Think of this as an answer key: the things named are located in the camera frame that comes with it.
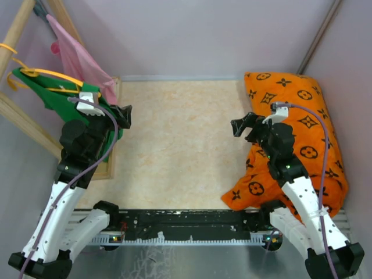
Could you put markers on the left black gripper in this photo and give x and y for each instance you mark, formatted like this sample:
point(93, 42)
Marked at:
point(124, 115)

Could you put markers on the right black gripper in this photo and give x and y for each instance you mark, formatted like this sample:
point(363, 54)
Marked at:
point(239, 125)

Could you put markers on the orange patterned pillowcase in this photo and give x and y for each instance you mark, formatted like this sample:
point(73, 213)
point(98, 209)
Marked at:
point(315, 144)

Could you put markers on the yellow clothes hanger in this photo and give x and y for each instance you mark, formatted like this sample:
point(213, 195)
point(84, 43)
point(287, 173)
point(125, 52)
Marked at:
point(54, 81)

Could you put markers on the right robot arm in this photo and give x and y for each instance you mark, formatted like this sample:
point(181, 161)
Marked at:
point(326, 250)

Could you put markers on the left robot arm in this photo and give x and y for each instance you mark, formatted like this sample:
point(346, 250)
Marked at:
point(51, 251)

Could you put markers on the pink shirt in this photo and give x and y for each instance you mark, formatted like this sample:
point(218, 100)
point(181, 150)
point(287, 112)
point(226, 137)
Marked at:
point(78, 63)

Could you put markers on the wooden clothes rack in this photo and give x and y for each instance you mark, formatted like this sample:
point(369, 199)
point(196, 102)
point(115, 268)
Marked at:
point(8, 108)

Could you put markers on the teal clothes hanger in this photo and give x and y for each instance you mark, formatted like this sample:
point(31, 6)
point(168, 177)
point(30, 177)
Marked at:
point(41, 11)

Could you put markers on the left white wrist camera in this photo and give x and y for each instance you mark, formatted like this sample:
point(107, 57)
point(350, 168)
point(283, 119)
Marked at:
point(87, 108)

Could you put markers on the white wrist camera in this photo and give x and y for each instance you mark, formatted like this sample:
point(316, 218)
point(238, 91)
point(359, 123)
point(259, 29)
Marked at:
point(279, 112)
point(87, 108)

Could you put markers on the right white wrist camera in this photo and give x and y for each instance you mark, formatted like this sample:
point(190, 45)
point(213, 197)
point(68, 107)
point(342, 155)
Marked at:
point(279, 112)

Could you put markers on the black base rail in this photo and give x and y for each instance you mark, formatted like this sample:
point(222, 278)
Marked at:
point(145, 227)

